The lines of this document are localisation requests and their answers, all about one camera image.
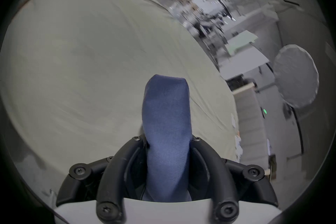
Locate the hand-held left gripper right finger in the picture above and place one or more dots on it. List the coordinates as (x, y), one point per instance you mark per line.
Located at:
(223, 175)

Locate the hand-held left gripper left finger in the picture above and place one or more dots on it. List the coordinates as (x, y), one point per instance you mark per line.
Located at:
(111, 175)

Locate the dark blue garment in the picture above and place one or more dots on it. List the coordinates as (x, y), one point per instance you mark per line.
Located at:
(167, 136)

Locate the bed with beige sheet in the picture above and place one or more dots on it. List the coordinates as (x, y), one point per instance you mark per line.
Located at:
(86, 60)

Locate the round grey studio lamp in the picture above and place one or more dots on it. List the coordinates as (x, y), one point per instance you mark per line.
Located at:
(296, 76)

